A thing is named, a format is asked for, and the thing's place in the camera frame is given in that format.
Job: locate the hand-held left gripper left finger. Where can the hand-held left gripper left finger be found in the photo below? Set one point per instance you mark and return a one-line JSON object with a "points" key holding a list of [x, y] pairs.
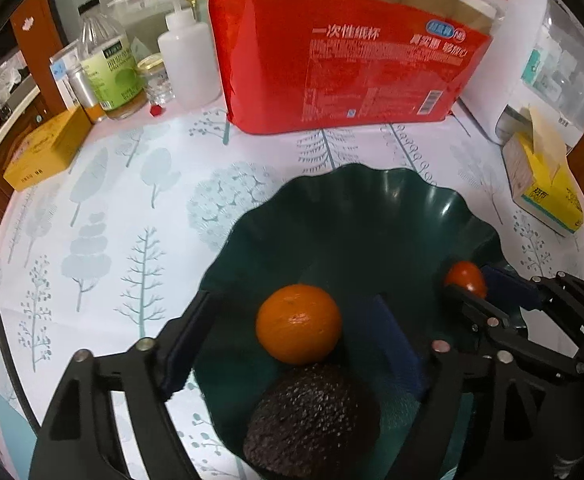
{"points": [[179, 360]]}

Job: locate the small glass jar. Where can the small glass jar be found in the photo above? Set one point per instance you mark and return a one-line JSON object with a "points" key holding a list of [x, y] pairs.
{"points": [[156, 82]]}

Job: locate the flat yellow box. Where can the flat yellow box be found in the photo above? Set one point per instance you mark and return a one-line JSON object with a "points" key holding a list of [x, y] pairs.
{"points": [[42, 150]]}

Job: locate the dark green scalloped plate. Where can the dark green scalloped plate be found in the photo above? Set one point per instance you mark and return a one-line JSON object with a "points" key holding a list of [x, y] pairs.
{"points": [[361, 230]]}

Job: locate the red paper cup package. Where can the red paper cup package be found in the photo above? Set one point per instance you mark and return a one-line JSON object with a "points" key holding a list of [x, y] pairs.
{"points": [[332, 75]]}

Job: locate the yellow tissue box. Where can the yellow tissue box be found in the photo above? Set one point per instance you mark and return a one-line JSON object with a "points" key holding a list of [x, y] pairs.
{"points": [[551, 195]]}

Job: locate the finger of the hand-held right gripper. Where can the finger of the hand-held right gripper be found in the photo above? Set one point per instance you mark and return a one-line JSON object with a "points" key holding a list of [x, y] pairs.
{"points": [[476, 310], [514, 287]]}

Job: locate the orange tangerine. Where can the orange tangerine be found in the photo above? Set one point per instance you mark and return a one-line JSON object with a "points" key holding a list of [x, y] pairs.
{"points": [[297, 322]]}

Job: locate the small metal can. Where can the small metal can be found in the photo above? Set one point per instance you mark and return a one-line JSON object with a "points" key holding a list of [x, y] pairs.
{"points": [[84, 92]]}

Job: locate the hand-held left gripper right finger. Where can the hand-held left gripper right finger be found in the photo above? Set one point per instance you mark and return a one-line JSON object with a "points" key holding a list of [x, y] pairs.
{"points": [[396, 350]]}

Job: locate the small red object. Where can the small red object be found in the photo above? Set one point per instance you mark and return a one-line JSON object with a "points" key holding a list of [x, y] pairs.
{"points": [[156, 110]]}

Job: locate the white squeeze bottle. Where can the white squeeze bottle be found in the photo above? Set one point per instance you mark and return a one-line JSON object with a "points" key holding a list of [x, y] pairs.
{"points": [[189, 70]]}

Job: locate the dark avocado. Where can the dark avocado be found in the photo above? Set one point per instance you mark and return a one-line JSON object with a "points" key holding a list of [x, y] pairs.
{"points": [[312, 420]]}

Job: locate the white and blue box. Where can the white and blue box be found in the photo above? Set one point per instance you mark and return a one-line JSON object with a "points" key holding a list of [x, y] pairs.
{"points": [[62, 72]]}

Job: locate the green label glass bottle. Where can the green label glass bottle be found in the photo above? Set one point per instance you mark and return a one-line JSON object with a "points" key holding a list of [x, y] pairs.
{"points": [[114, 75]]}

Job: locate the red cherry tomato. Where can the red cherry tomato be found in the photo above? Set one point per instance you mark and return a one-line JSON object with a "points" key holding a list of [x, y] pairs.
{"points": [[464, 277]]}

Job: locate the white clear storage box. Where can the white clear storage box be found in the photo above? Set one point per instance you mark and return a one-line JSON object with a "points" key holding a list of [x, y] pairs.
{"points": [[506, 35]]}

